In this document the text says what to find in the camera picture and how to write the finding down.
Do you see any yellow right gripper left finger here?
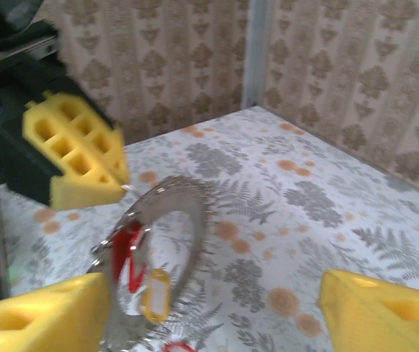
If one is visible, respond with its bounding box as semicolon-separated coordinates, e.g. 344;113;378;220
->
0;272;111;352

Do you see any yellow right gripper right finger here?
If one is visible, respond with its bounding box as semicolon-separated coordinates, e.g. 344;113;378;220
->
319;268;419;352

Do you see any small chain with red end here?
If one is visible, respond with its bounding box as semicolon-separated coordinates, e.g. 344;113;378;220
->
90;175;214;352

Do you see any key with yellow tag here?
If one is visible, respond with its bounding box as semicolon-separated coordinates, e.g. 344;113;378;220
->
138;268;170;324

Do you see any aluminium frame post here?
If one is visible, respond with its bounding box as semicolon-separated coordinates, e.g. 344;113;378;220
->
243;0;270;108

